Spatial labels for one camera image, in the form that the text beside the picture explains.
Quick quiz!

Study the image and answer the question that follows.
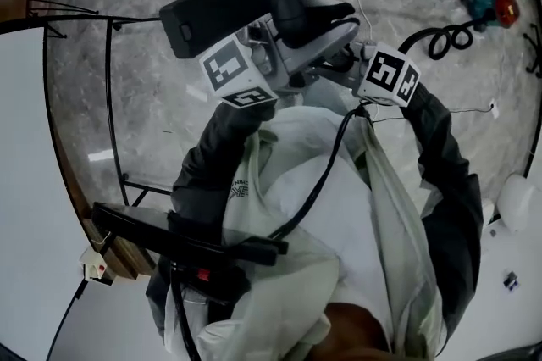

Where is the person's right forearm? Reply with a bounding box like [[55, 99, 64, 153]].
[[401, 86, 484, 346]]

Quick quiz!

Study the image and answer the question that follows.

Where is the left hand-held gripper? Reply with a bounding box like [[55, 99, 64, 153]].
[[198, 2, 362, 109]]

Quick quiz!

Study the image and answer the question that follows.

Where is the white table with black frame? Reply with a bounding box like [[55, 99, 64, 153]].
[[0, 8, 174, 361]]

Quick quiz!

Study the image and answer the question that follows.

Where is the small blue and black object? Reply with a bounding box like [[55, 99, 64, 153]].
[[502, 271, 521, 292]]

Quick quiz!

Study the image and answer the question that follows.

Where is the white box with red button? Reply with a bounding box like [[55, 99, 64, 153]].
[[78, 246, 114, 287]]

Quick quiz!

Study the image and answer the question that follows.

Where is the teal and red vacuum cleaner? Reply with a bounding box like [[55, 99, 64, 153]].
[[460, 0, 523, 31]]

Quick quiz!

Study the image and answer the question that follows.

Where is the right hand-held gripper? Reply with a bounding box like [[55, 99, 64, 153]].
[[313, 40, 422, 109]]

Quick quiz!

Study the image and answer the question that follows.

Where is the person's pale green jacket torso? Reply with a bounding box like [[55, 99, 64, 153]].
[[146, 90, 450, 361]]

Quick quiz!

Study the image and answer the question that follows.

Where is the person's left forearm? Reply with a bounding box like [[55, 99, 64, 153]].
[[170, 98, 279, 240]]

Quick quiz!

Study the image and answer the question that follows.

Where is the black coiled vacuum hose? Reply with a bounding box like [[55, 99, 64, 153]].
[[399, 20, 476, 60]]

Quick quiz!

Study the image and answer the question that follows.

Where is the white rounded bin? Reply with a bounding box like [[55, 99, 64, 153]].
[[495, 173, 542, 234]]

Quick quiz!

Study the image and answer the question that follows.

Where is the black office chair base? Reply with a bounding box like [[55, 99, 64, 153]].
[[522, 22, 542, 80]]

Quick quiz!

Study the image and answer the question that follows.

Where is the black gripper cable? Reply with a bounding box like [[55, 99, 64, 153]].
[[268, 103, 373, 242]]

